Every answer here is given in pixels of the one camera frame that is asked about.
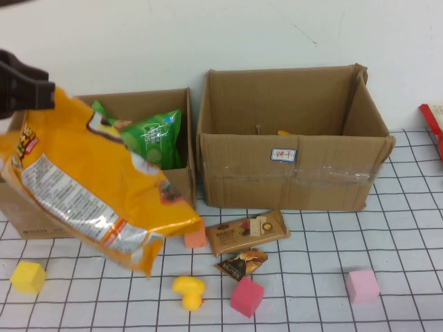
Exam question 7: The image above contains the orange chip bag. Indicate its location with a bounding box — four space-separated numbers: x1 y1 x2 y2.
0 86 202 279

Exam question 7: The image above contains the white label red handwriting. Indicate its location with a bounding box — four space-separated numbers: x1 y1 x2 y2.
270 147 298 163

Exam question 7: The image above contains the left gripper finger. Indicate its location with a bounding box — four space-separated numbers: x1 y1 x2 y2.
0 79 56 120
0 49 49 84

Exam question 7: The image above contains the green chip bag blue emblem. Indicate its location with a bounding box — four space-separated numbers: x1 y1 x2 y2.
120 109 183 171

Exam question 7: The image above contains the pink foam cube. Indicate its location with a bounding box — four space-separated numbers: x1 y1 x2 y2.
345 269 381 305

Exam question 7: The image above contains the yellow rubber duck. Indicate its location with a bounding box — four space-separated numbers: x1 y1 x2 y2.
172 275 206 312

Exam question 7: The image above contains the orange foam block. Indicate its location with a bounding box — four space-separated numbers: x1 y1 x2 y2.
183 226 208 249

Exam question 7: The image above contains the taped cardboard box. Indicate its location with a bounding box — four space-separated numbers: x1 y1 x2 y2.
196 63 396 212

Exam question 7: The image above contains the white grid tablecloth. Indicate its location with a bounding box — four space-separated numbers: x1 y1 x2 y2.
0 128 443 332

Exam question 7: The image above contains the yellow foam cube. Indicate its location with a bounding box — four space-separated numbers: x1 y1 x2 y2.
9 261 47 295

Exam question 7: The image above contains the small dark snack packet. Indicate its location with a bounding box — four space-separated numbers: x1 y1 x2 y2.
214 248 269 283

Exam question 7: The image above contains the magenta foam cube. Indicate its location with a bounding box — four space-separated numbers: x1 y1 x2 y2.
230 275 266 318

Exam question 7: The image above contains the brown wafer biscuit packet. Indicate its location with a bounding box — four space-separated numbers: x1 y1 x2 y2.
205 209 291 258

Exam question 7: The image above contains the red snack packet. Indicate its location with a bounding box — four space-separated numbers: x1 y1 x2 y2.
417 102 443 163

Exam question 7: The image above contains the cardboard box with F2 print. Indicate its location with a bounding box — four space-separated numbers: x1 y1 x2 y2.
0 86 197 240

